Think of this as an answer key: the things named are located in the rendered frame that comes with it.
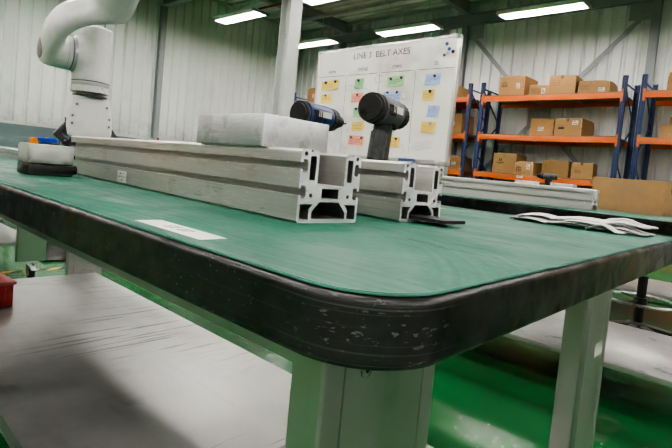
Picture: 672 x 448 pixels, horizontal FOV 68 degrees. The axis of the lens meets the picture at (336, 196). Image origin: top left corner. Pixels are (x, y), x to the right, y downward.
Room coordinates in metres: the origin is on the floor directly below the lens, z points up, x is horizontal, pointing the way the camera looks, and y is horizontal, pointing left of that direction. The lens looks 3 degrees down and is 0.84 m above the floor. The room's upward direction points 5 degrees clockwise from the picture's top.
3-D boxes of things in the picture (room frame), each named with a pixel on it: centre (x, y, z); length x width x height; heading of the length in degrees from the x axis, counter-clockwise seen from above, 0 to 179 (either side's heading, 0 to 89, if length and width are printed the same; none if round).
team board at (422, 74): (4.31, -0.29, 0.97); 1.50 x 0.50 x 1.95; 48
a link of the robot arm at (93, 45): (1.19, 0.61, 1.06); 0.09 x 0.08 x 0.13; 134
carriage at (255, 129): (0.70, 0.11, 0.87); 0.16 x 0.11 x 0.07; 45
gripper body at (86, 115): (1.20, 0.61, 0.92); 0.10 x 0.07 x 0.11; 135
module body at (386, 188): (1.01, 0.16, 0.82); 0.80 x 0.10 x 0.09; 45
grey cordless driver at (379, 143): (1.03, -0.10, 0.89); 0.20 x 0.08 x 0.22; 151
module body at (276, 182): (0.88, 0.29, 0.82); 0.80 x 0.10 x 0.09; 45
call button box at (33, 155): (0.99, 0.57, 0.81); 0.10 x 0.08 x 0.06; 135
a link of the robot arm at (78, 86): (1.20, 0.61, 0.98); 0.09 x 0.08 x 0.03; 135
